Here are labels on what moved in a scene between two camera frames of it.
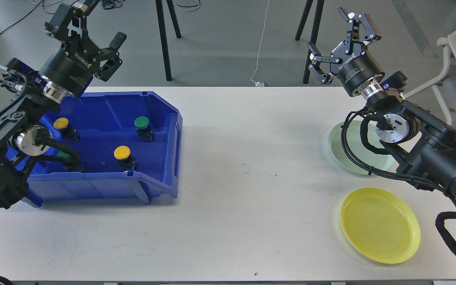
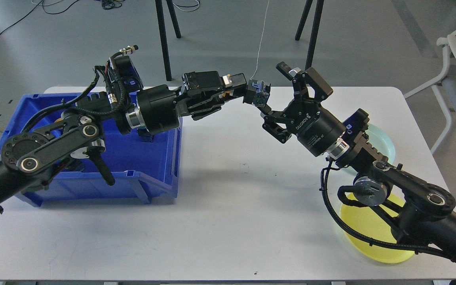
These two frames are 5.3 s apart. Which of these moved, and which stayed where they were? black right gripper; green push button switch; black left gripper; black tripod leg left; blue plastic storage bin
Moved: black right gripper; black left gripper
Stayed: black tripod leg left; green push button switch; blue plastic storage bin
